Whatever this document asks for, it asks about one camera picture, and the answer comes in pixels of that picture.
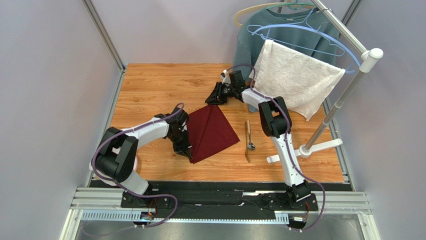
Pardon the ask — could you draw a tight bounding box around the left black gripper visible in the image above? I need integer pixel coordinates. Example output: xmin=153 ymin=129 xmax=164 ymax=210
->
xmin=168 ymin=128 xmax=193 ymax=159

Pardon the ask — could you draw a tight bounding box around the dark red cloth napkin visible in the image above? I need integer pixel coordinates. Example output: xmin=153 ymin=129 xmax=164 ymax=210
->
xmin=187 ymin=105 xmax=240 ymax=164

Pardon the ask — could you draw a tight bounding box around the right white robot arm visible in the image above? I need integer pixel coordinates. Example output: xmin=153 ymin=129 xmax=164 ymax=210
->
xmin=205 ymin=70 xmax=311 ymax=209

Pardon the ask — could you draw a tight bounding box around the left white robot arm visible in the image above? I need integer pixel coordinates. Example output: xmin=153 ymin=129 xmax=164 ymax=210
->
xmin=90 ymin=102 xmax=193 ymax=206

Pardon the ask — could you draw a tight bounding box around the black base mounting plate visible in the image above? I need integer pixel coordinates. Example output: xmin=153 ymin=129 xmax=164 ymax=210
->
xmin=89 ymin=180 xmax=354 ymax=221

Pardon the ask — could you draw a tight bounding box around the silver metal spoon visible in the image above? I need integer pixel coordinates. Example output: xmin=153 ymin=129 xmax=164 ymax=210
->
xmin=247 ymin=120 xmax=256 ymax=151

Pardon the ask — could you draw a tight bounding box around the white mesh bag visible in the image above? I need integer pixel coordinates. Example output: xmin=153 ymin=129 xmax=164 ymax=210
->
xmin=88 ymin=156 xmax=140 ymax=187

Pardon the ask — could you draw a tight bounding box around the beige wooden hanger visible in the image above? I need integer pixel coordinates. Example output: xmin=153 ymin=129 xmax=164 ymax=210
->
xmin=233 ymin=2 xmax=300 ymax=28

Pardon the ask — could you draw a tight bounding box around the white towel on hanger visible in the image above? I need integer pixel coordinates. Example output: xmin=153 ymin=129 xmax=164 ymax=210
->
xmin=249 ymin=39 xmax=346 ymax=121

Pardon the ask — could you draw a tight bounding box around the teal sweatshirt on hanger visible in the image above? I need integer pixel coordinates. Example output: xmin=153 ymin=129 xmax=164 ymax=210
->
xmin=233 ymin=8 xmax=346 ymax=120

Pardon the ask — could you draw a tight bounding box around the light blue clothes hanger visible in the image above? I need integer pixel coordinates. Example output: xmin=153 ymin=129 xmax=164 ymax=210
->
xmin=243 ymin=7 xmax=361 ymax=74

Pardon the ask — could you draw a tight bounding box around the metal clothes rack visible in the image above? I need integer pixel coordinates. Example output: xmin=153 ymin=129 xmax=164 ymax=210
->
xmin=266 ymin=0 xmax=384 ymax=165

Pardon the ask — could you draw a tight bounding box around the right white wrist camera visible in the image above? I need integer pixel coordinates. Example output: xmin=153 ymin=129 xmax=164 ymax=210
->
xmin=220 ymin=69 xmax=231 ymax=85

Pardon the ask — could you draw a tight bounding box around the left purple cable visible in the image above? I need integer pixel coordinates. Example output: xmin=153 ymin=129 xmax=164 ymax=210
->
xmin=91 ymin=102 xmax=179 ymax=229

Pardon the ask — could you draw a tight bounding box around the purple cable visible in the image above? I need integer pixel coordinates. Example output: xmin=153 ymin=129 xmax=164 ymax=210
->
xmin=91 ymin=102 xmax=179 ymax=229
xmin=223 ymin=63 xmax=327 ymax=232

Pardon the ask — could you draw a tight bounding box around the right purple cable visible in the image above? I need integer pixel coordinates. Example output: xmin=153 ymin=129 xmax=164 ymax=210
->
xmin=223 ymin=63 xmax=327 ymax=232

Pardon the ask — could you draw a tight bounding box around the aluminium frame rail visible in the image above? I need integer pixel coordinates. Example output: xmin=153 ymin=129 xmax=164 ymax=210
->
xmin=82 ymin=0 xmax=127 ymax=73

